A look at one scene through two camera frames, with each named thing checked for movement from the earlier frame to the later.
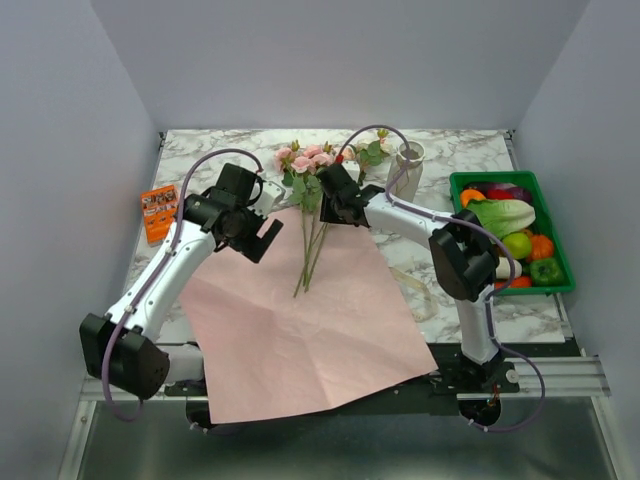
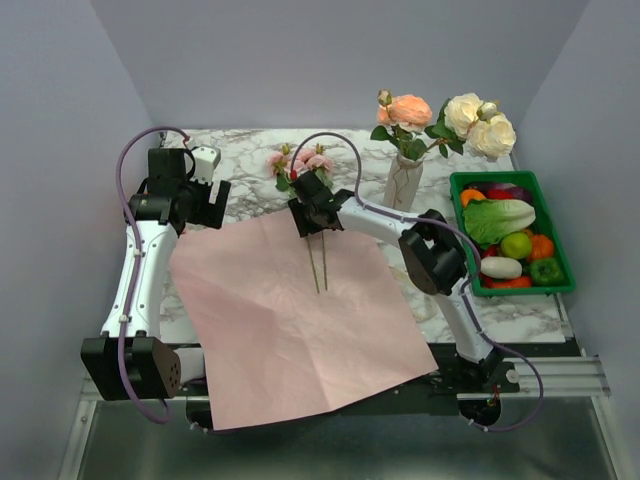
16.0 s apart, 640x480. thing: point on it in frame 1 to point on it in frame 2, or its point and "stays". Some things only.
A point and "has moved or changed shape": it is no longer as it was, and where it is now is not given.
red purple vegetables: (501, 191) stays
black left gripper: (266, 240) to (210, 214)
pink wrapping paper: (258, 349) stays
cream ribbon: (421, 301) stays
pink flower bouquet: (302, 166) has moved or changed shape
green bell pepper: (546, 272) stays
